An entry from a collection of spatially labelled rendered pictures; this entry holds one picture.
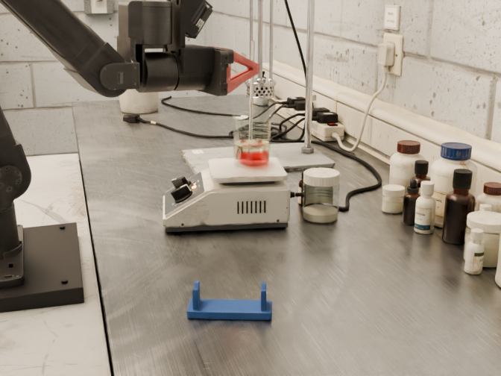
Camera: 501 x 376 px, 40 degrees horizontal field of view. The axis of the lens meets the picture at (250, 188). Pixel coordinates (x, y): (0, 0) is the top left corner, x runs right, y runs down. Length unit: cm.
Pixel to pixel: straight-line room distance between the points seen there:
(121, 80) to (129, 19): 8
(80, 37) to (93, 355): 41
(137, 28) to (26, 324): 41
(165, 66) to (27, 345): 42
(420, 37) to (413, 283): 67
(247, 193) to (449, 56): 51
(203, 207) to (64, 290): 29
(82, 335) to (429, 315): 40
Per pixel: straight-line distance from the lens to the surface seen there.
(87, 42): 93
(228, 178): 106
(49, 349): 79
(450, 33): 137
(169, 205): 111
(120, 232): 110
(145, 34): 98
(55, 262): 96
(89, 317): 85
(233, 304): 83
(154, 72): 98
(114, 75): 94
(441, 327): 83
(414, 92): 149
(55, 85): 346
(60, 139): 351
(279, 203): 108
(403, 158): 121
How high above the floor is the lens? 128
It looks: 17 degrees down
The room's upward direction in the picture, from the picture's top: straight up
